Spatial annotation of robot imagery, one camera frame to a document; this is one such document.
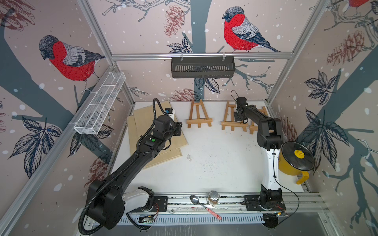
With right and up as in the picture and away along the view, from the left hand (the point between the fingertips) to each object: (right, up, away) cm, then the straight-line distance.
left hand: (182, 120), depth 80 cm
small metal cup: (+15, -35, -15) cm, 41 cm away
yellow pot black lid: (+65, -23, +2) cm, 69 cm away
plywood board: (-9, -22, +9) cm, 25 cm away
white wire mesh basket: (-45, +9, -3) cm, 46 cm away
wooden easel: (+10, -2, +24) cm, 26 cm away
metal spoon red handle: (+7, -41, -6) cm, 42 cm away
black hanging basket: (+13, +37, +23) cm, 46 cm away
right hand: (+44, +3, +30) cm, 53 cm away
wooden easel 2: (+35, -4, +26) cm, 44 cm away
